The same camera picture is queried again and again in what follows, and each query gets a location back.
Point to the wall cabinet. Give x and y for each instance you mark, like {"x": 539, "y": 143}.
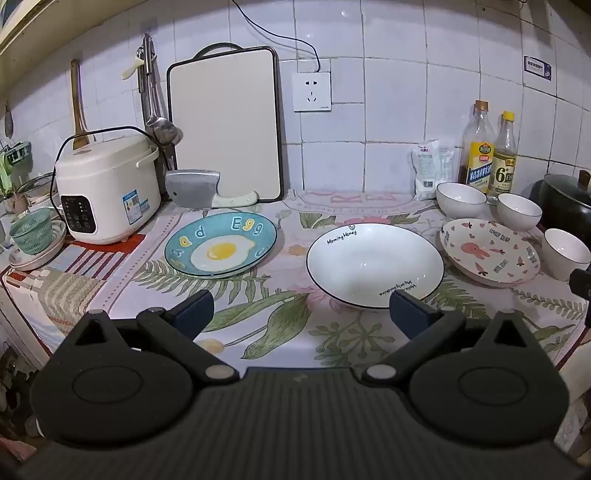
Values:
{"x": 23, "y": 18}

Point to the black pot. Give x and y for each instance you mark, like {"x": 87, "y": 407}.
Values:
{"x": 565, "y": 210}

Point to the blue fried egg plate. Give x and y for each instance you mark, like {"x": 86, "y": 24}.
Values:
{"x": 251, "y": 230}

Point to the striped cloth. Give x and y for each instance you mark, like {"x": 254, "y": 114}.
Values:
{"x": 69, "y": 286}

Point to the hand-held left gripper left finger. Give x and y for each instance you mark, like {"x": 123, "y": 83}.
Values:
{"x": 196, "y": 310}

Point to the yellow label oil bottle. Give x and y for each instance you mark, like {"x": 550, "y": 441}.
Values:
{"x": 480, "y": 161}

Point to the clear seasoning bag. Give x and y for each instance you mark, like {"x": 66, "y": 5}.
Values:
{"x": 447, "y": 164}

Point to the floral tablecloth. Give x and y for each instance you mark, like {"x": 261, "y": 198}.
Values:
{"x": 286, "y": 288}

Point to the green plastic basket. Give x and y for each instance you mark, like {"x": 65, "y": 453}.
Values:
{"x": 32, "y": 230}

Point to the white wall socket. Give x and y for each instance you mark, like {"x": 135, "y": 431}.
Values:
{"x": 311, "y": 92}

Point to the blue wall sticker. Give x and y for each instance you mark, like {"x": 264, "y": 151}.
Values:
{"x": 538, "y": 68}

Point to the steel cleaver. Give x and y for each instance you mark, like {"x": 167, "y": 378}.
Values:
{"x": 191, "y": 187}

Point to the white cutting board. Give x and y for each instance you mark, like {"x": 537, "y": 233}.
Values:
{"x": 221, "y": 124}

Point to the white rice cooker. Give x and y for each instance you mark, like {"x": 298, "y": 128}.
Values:
{"x": 106, "y": 184}

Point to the pink rabbit plate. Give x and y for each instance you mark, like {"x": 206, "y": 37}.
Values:
{"x": 489, "y": 256}

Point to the white dish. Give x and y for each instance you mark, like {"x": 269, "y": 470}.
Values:
{"x": 54, "y": 251}

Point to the clear vinegar bottle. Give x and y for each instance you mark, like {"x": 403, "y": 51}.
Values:
{"x": 503, "y": 171}

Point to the steel ladle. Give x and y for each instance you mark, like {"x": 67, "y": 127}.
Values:
{"x": 166, "y": 131}

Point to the green plastic holder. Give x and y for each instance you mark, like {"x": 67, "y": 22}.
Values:
{"x": 14, "y": 159}

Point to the white seasoning bag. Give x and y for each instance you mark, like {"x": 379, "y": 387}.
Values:
{"x": 427, "y": 171}

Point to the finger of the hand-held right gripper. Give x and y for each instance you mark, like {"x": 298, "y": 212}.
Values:
{"x": 581, "y": 280}

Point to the glass pot lid brown knob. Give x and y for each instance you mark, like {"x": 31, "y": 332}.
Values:
{"x": 570, "y": 184}

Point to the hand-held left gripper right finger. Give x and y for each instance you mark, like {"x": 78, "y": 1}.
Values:
{"x": 408, "y": 314}

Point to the wooden spatula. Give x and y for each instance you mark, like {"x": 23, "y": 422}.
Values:
{"x": 79, "y": 115}

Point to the white black-rimmed bowl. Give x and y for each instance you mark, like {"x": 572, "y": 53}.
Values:
{"x": 564, "y": 258}
{"x": 461, "y": 204}
{"x": 519, "y": 218}

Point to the white black-rimmed plate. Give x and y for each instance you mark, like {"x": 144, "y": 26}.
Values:
{"x": 374, "y": 263}

